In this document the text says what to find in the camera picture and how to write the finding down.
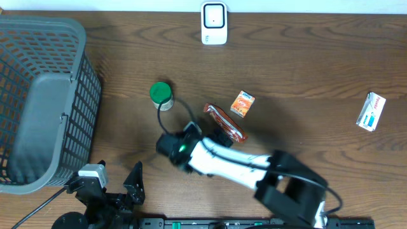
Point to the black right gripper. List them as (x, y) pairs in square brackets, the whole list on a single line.
[(223, 138)]

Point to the orange small carton box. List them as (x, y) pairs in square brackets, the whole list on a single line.
[(242, 104)]

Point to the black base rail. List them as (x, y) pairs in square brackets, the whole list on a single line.
[(330, 223)]

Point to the white Panadol medicine box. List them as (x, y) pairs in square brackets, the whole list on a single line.
[(370, 113)]

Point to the green lid jar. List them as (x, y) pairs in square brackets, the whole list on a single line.
[(162, 96)]

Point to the dark grey plastic basket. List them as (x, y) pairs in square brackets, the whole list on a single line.
[(50, 97)]

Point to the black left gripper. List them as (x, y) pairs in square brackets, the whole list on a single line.
[(137, 195)]

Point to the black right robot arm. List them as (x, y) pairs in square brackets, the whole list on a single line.
[(284, 185)]

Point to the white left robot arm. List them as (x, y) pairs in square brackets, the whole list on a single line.
[(78, 220)]

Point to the red chocolate bar wrapper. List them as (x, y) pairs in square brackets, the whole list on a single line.
[(231, 129)]

